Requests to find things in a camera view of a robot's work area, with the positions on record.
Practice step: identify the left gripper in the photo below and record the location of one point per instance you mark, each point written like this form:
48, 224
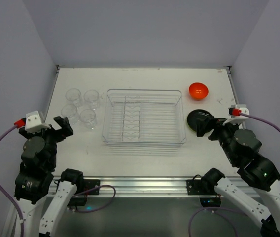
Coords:
50, 134

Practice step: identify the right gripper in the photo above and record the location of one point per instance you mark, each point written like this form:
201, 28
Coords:
214, 127

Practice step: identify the black plate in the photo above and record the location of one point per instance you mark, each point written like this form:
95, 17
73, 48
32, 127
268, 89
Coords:
197, 118

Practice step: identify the clear glass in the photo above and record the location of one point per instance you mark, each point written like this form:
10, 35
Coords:
92, 99
73, 95
88, 118
70, 111

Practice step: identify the orange bowl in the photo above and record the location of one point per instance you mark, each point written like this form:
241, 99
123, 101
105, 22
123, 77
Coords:
198, 91

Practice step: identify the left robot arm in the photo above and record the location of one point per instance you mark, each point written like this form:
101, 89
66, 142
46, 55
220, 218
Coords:
39, 159

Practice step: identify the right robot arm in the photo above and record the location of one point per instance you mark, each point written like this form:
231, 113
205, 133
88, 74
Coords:
242, 150

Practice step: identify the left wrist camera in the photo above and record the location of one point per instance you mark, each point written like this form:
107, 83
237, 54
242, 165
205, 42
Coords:
35, 122

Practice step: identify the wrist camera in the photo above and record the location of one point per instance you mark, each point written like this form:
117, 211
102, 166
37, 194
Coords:
238, 114
35, 122

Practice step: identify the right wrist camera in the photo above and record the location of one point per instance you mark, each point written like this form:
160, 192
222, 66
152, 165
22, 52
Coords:
238, 114

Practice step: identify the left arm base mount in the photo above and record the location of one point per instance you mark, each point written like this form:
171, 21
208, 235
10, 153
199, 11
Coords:
88, 187

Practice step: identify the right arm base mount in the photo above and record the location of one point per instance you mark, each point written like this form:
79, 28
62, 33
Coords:
195, 186

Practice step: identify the white wire dish rack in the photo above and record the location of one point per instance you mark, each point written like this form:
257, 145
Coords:
148, 118

